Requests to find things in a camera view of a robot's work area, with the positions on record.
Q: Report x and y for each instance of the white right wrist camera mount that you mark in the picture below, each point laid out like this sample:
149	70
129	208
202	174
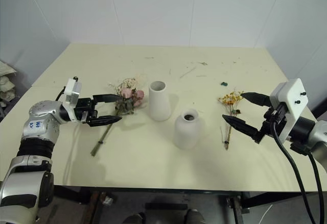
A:
293	99

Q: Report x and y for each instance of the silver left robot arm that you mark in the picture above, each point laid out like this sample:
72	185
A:
38	122

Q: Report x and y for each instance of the dark rounded shape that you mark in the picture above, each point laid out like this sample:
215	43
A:
194	217
134	219

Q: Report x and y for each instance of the small dried sprig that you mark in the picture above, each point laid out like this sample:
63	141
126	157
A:
203	63

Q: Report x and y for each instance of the small clear plastic connector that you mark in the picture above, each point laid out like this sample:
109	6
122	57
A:
107	201

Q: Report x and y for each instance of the small green scrap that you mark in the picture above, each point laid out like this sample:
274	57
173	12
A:
224	83

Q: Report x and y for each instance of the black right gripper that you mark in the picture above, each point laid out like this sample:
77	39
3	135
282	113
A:
274	119

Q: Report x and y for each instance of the white conical vase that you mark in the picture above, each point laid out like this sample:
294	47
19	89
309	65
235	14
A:
159	104

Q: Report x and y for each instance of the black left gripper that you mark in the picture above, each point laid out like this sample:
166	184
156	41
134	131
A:
85	106

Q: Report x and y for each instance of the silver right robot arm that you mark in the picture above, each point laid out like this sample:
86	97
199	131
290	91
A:
306	129

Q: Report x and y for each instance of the thin dried twig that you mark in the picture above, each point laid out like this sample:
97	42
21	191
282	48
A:
187	72

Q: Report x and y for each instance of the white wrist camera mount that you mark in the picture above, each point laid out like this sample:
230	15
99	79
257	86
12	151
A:
72	91
293	99

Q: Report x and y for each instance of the black table frame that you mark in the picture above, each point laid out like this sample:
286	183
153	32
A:
178	192

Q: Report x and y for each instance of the white bottle-shaped vase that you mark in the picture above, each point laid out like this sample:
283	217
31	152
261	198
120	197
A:
188	132

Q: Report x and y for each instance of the pile of crumpled grey cartons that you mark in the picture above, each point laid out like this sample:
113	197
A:
6	86

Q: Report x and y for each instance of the dried pink rose bouquet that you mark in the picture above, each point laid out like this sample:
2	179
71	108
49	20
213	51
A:
126	94

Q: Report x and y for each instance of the dried yellow flower bouquet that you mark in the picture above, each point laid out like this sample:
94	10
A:
230	99

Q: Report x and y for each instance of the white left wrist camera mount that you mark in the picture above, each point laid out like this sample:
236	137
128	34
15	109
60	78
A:
72	91

